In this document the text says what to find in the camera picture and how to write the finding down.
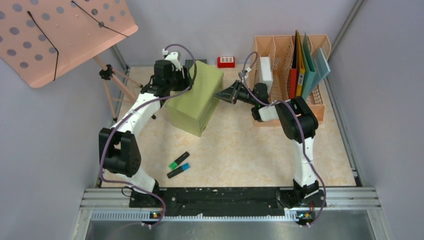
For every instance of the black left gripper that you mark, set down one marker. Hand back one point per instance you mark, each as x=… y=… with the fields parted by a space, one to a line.
x=186 y=84

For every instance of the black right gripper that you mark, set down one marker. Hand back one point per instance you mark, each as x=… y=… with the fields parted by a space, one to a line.
x=230 y=94

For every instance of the green metal drawer cabinet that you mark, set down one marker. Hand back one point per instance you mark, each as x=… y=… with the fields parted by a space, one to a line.
x=191 y=111

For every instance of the white paper booklet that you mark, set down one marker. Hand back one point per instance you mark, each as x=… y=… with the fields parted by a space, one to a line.
x=265 y=74

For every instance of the yellow plastic clip folder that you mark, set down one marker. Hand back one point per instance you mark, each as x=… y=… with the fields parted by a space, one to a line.
x=300 y=68

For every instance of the black blue highlighter marker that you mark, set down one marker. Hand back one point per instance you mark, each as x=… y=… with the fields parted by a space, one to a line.
x=178 y=170

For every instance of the teal plastic folder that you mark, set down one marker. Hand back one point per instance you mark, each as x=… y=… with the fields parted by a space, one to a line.
x=309 y=68

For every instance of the black green highlighter marker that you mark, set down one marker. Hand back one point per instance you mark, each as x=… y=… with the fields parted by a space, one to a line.
x=172 y=166

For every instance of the light blue hardcover book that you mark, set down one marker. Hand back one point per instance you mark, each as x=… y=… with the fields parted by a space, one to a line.
x=321 y=66

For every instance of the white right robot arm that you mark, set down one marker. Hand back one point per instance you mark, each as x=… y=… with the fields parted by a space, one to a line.
x=299 y=125

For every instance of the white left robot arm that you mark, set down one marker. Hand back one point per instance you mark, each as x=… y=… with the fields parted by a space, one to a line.
x=118 y=148

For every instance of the gray lego baseplate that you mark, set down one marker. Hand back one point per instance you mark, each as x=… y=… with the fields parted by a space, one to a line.
x=189 y=62

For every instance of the red small box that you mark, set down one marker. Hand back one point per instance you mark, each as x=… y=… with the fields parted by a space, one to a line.
x=226 y=62

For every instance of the red folder in organizer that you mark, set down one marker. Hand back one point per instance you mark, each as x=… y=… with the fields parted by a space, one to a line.
x=293 y=74

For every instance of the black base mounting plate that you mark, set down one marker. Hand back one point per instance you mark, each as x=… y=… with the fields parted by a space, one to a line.
x=227 y=201

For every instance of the pink music stand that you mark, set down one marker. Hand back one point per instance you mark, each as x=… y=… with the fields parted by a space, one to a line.
x=41 y=40

